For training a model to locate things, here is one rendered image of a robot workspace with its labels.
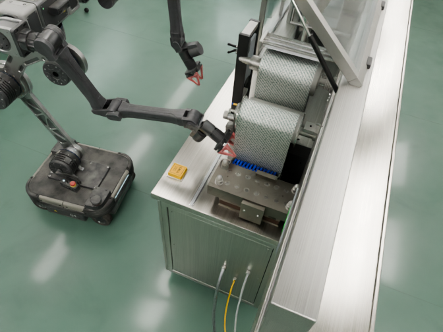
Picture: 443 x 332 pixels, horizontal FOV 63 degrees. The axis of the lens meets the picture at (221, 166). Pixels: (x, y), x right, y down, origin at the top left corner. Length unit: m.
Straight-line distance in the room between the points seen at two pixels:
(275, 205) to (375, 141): 0.49
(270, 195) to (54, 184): 1.63
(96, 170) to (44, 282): 0.78
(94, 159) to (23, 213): 0.63
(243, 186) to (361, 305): 0.79
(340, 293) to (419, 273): 1.99
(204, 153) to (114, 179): 0.96
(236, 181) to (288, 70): 0.52
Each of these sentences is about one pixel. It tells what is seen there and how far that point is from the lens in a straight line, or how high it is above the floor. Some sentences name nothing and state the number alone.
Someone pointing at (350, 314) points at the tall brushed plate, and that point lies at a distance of 0.94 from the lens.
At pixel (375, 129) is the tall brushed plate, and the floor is 1.44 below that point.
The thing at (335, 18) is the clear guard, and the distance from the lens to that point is 1.18.
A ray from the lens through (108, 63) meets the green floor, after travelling 4.12.
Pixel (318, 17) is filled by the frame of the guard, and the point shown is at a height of 1.82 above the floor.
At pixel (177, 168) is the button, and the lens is 1.75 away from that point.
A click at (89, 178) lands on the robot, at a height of 0.26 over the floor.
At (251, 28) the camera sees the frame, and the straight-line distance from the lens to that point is 1.74.
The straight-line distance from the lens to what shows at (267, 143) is 1.54.
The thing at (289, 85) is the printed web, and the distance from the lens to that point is 1.63.
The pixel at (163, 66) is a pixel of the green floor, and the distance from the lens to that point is 4.02.
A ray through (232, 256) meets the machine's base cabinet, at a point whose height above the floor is 0.60.
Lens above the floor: 2.27
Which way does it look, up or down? 50 degrees down
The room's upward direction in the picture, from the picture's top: 6 degrees clockwise
